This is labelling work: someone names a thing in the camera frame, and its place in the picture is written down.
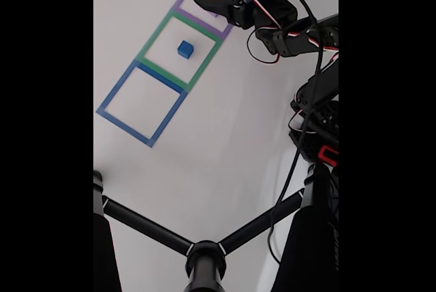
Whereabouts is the black camera cable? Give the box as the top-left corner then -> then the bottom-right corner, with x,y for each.
267,0 -> 339,265

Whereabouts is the green tape square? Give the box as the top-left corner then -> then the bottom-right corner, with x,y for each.
135,9 -> 223,93

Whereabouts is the black tripod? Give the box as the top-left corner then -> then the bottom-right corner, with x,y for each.
93,162 -> 339,292

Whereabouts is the red clamp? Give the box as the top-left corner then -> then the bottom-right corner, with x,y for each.
317,145 -> 339,167

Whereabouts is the striped servo cable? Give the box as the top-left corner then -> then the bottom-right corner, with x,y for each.
288,99 -> 339,135
242,0 -> 339,65

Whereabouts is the small blue cube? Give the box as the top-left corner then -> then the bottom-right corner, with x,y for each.
177,40 -> 195,59

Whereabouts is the blue tape square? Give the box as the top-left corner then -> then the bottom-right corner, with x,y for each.
96,59 -> 189,148

